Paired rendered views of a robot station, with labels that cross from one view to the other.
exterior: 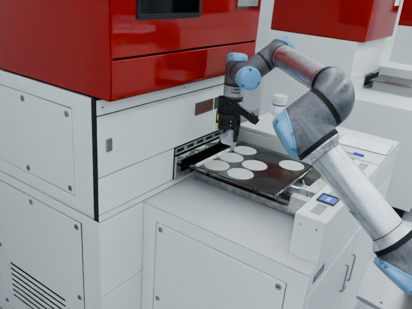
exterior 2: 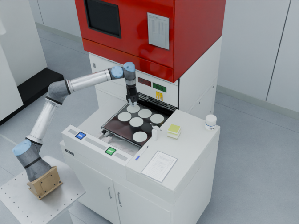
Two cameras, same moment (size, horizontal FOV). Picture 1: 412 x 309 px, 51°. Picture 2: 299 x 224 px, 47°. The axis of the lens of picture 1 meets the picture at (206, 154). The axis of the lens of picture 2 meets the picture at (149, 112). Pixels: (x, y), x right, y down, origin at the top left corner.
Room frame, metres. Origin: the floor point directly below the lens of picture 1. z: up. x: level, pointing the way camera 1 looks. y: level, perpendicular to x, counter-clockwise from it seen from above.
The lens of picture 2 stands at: (1.73, -1.99, 2.60)
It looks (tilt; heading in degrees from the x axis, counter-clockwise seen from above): 42 degrees down; 93
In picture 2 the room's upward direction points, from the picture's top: 3 degrees counter-clockwise
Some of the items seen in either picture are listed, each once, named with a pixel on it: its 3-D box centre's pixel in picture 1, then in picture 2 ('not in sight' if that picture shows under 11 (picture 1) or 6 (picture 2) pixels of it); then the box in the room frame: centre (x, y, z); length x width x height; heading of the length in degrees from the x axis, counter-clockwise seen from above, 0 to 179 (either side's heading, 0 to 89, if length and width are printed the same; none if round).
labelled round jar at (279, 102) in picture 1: (279, 105); (210, 122); (2.06, -0.34, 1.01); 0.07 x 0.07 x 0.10
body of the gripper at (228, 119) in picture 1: (229, 112); (131, 88); (1.52, -0.07, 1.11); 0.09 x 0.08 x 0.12; 97
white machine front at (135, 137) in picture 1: (180, 133); (132, 84); (1.51, 0.10, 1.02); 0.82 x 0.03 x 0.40; 146
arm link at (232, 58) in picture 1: (236, 69); (129, 70); (1.52, -0.08, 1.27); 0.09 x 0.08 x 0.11; 16
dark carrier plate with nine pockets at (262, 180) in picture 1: (254, 165); (136, 122); (1.55, -0.19, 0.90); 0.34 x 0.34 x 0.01; 56
